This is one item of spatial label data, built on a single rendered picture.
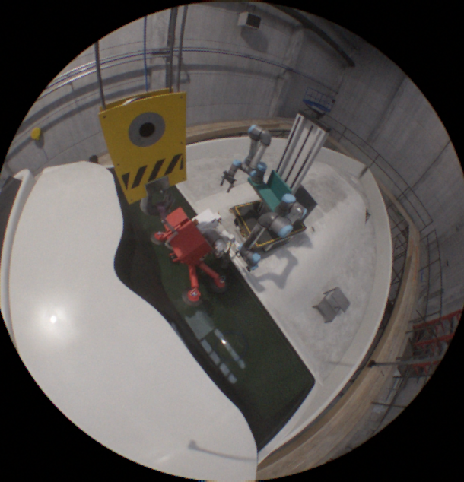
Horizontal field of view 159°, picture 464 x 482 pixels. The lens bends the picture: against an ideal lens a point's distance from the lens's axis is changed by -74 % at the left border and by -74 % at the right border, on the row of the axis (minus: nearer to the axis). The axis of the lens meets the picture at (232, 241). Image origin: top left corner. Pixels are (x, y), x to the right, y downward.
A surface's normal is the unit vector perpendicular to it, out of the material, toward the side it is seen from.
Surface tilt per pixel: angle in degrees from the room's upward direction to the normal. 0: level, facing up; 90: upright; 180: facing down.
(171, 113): 90
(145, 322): 21
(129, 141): 90
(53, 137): 90
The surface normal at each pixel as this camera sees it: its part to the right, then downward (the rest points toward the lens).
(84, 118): 0.58, 0.75
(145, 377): 0.45, -0.58
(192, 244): -0.12, -0.31
